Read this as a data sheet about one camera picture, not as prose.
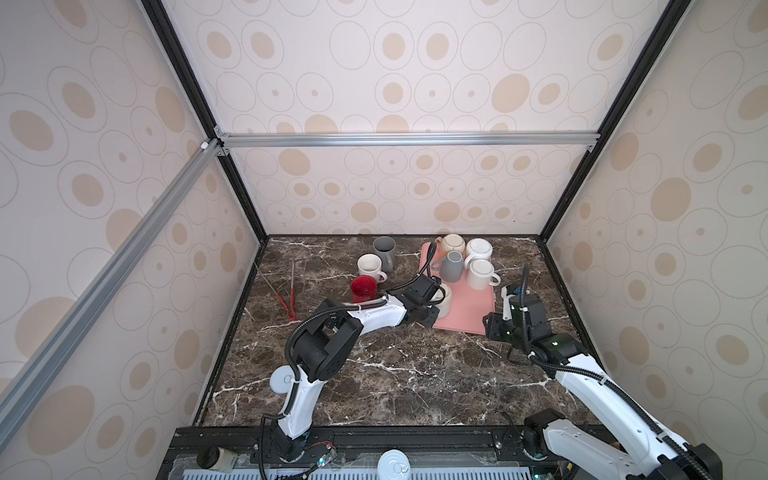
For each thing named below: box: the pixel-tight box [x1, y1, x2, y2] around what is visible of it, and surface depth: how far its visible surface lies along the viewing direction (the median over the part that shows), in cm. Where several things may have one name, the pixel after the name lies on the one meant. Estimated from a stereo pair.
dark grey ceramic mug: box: [372, 235, 397, 273], surface depth 105 cm
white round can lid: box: [377, 449, 411, 480], surface depth 67 cm
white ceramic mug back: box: [464, 238, 493, 269], surface depth 108 cm
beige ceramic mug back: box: [435, 233, 466, 255], surface depth 108 cm
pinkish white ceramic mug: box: [357, 253, 388, 284], surface depth 102 cm
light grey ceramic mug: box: [431, 250, 464, 283], surface depth 105 cm
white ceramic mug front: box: [467, 259, 501, 291], surface depth 103 cm
